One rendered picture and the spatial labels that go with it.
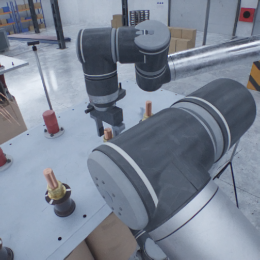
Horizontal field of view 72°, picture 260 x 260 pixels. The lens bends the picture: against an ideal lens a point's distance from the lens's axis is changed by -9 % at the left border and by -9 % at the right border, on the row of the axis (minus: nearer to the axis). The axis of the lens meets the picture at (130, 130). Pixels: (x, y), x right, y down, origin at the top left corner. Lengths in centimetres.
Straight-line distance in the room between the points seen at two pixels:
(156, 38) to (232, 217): 44
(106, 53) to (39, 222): 62
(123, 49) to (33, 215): 66
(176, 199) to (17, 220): 68
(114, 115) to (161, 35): 29
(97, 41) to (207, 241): 51
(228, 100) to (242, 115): 4
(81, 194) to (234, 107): 63
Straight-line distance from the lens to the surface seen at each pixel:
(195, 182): 28
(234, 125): 40
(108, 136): 75
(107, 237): 127
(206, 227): 28
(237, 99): 43
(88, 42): 58
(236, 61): 82
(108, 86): 61
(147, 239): 82
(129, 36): 56
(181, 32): 721
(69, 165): 93
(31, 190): 91
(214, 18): 1413
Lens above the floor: 200
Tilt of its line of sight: 36 degrees down
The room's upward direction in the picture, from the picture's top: 3 degrees counter-clockwise
